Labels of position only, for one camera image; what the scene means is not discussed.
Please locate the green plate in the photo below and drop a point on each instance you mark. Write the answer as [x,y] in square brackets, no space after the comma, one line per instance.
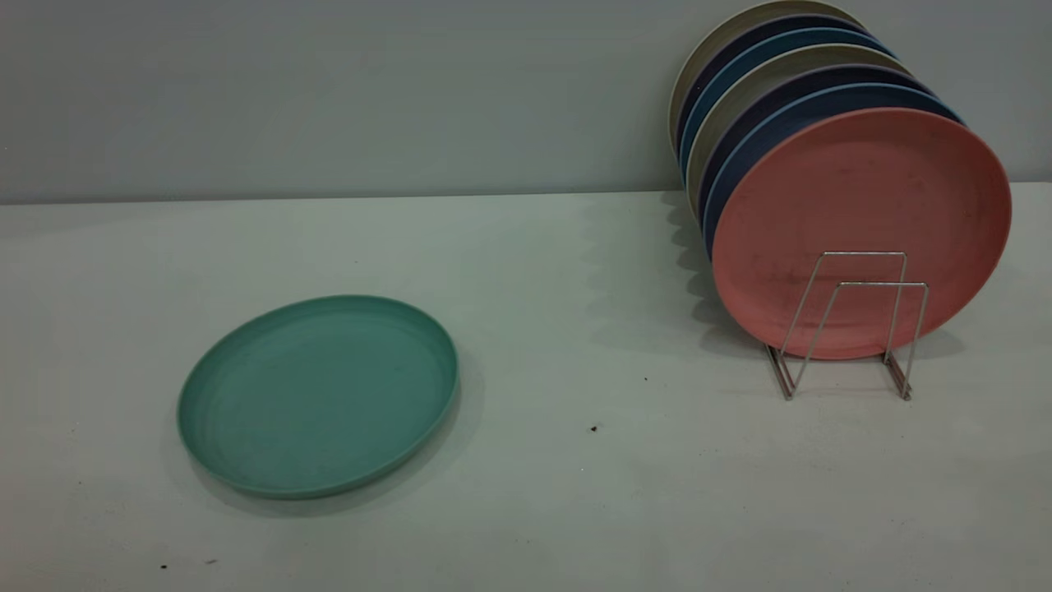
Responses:
[316,399]

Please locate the blue plate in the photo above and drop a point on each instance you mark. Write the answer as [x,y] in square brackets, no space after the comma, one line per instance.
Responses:
[822,37]
[863,96]

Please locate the pink plate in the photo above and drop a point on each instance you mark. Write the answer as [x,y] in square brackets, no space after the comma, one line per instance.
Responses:
[861,205]

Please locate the beige plate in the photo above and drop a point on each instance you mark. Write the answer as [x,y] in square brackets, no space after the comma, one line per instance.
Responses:
[822,56]
[708,49]

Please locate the dark navy plate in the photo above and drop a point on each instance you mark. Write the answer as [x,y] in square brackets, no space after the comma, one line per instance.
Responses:
[814,22]
[846,76]

